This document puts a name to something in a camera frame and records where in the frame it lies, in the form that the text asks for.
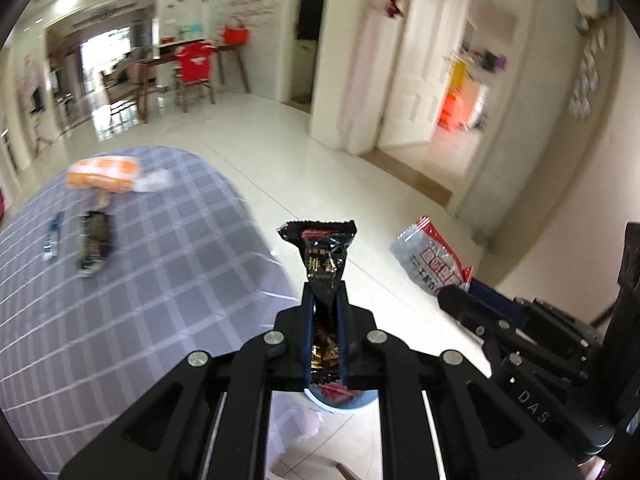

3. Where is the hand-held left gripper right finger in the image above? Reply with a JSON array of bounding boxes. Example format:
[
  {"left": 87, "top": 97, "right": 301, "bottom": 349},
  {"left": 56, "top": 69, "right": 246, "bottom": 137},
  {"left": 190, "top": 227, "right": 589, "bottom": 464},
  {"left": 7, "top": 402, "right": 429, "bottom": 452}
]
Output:
[{"left": 336, "top": 284, "right": 583, "bottom": 480}]

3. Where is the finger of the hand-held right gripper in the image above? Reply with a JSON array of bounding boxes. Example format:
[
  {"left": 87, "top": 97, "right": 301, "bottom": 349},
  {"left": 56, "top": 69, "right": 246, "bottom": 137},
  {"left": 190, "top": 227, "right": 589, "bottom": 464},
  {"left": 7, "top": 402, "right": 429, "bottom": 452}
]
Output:
[
  {"left": 437, "top": 285, "right": 511, "bottom": 346},
  {"left": 467, "top": 279, "right": 534, "bottom": 329}
]

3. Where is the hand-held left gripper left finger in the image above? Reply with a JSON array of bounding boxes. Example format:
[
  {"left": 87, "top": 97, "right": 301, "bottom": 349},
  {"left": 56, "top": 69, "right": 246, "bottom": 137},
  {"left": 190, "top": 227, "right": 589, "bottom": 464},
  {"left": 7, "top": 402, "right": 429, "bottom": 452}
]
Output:
[{"left": 59, "top": 284, "right": 316, "bottom": 480}]

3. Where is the white plastic bin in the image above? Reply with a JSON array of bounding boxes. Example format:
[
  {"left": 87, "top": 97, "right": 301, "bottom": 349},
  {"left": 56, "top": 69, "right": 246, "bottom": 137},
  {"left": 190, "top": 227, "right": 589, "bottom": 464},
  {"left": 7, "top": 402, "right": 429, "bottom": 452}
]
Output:
[{"left": 302, "top": 385, "right": 379, "bottom": 412}]

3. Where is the grey red printed wrapper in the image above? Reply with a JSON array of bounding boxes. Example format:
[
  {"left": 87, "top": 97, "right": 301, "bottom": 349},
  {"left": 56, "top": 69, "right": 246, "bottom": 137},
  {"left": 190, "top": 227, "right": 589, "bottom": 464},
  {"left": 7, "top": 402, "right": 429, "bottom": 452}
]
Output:
[{"left": 389, "top": 216, "right": 474, "bottom": 295}]

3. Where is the black red snack wrapper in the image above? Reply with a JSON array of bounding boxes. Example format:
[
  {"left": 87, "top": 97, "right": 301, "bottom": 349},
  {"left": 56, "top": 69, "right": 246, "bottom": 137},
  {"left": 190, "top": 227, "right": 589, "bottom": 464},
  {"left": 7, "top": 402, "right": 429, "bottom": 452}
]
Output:
[{"left": 278, "top": 219, "right": 362, "bottom": 407}]

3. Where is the clear plastic wrapper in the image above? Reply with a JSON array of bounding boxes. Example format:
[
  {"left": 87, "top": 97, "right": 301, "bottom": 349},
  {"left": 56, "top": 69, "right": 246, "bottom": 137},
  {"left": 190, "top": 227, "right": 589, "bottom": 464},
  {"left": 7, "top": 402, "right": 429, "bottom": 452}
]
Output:
[{"left": 134, "top": 169, "right": 174, "bottom": 194}]

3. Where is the dark gold snack wrapper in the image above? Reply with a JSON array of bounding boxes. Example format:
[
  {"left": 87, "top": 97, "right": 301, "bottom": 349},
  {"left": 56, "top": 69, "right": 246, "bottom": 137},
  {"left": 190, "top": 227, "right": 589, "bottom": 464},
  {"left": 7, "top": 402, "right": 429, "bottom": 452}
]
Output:
[{"left": 74, "top": 209, "right": 114, "bottom": 275}]

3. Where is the orange snack bag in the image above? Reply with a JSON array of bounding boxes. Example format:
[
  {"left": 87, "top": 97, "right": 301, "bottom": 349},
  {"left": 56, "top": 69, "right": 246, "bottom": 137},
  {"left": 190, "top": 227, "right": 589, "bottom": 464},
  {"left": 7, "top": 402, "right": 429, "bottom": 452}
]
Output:
[{"left": 67, "top": 155, "right": 141, "bottom": 195}]

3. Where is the small blue wrapper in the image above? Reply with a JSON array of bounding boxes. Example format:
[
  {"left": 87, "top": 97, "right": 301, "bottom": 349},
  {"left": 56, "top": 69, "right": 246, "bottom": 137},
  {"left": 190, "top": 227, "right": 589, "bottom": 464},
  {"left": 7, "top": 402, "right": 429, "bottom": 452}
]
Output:
[{"left": 42, "top": 212, "right": 65, "bottom": 261}]

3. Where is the grey checked tablecloth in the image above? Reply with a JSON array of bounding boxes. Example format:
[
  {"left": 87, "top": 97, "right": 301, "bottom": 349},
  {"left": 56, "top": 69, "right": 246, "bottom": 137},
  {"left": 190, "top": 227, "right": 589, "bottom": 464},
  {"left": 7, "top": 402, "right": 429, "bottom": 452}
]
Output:
[{"left": 0, "top": 146, "right": 307, "bottom": 480}]

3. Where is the orange plastic stool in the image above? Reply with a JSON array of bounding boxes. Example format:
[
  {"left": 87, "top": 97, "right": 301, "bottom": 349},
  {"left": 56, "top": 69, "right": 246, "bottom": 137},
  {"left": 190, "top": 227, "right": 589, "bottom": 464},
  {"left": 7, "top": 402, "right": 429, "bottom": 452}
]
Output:
[{"left": 437, "top": 94, "right": 464, "bottom": 134}]

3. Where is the yellow plastic object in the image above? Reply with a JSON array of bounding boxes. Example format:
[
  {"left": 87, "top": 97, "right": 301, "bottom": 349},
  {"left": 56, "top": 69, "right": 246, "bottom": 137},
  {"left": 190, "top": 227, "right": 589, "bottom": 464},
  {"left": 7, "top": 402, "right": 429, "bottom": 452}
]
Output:
[{"left": 447, "top": 59, "right": 471, "bottom": 99}]

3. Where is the white panel door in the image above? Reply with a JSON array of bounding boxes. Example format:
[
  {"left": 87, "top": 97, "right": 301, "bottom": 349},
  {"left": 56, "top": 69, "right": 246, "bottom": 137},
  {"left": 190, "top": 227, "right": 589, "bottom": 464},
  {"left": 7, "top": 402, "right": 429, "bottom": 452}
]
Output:
[{"left": 377, "top": 0, "right": 476, "bottom": 151}]

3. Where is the pink curtain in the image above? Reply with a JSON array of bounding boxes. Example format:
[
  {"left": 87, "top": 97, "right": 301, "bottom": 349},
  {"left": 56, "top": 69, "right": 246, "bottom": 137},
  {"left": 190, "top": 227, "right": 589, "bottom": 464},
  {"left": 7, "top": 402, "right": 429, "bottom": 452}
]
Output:
[{"left": 339, "top": 9, "right": 396, "bottom": 151}]

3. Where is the white appliance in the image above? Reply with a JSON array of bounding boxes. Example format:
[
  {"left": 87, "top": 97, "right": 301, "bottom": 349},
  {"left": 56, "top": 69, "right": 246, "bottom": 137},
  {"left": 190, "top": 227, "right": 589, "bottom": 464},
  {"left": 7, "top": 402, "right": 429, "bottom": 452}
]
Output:
[{"left": 292, "top": 39, "right": 319, "bottom": 104}]

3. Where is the wooden chair with cover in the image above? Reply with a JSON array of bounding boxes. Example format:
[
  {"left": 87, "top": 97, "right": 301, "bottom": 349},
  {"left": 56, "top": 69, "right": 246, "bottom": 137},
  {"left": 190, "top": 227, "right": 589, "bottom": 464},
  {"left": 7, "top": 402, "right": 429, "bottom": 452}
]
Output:
[{"left": 172, "top": 42, "right": 219, "bottom": 114}]

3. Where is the red chair cover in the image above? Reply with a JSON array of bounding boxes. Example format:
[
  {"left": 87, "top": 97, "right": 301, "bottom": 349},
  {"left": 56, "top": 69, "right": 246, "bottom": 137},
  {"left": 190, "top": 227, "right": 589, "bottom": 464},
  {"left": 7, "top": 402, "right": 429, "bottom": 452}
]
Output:
[{"left": 173, "top": 42, "right": 219, "bottom": 82}]

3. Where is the bare wooden chair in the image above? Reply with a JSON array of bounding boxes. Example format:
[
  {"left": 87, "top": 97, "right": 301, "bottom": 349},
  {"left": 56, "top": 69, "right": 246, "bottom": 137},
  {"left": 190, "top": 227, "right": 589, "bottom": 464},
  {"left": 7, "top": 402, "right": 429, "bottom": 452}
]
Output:
[{"left": 99, "top": 67, "right": 146, "bottom": 124}]

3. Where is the red bag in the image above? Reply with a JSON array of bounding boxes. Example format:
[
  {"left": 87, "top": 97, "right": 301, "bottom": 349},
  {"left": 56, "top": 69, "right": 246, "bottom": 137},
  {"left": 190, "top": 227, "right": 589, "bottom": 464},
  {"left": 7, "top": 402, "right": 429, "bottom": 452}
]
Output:
[{"left": 222, "top": 24, "right": 251, "bottom": 46}]

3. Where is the wooden dining table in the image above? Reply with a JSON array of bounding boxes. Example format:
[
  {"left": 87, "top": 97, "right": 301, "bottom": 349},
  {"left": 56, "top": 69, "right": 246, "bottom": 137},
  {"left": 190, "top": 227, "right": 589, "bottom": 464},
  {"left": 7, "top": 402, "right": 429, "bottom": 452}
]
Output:
[{"left": 139, "top": 42, "right": 251, "bottom": 124}]

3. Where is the group of wall certificates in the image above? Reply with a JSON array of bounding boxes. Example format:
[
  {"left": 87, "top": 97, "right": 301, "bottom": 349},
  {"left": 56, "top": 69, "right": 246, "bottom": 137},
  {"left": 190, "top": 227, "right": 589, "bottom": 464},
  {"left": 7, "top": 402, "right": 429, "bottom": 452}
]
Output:
[{"left": 220, "top": 0, "right": 293, "bottom": 28}]

